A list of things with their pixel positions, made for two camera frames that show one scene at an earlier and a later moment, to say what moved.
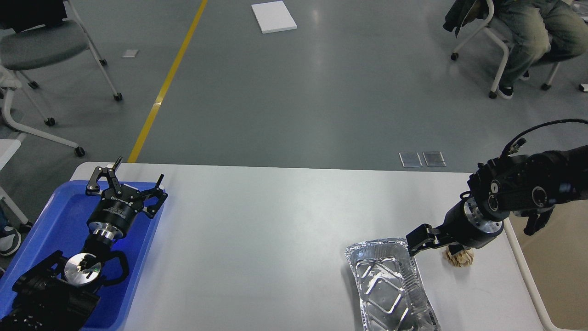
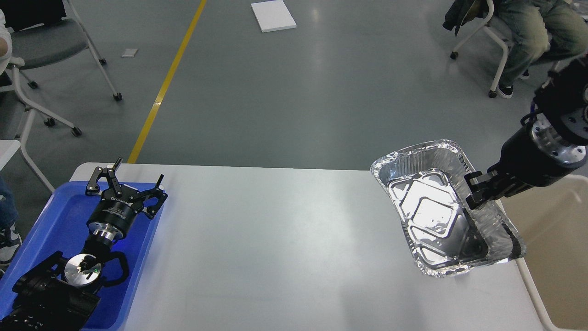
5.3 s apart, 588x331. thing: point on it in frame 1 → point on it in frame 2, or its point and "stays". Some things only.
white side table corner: [8, 148] stays
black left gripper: [113, 216] stays
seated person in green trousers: [537, 32] stays
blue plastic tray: [63, 225] stays
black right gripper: [463, 224] → [531, 158]
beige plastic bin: [554, 262] stays
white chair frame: [6, 109] → [33, 108]
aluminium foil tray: [392, 297] → [428, 185]
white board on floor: [273, 16] stays
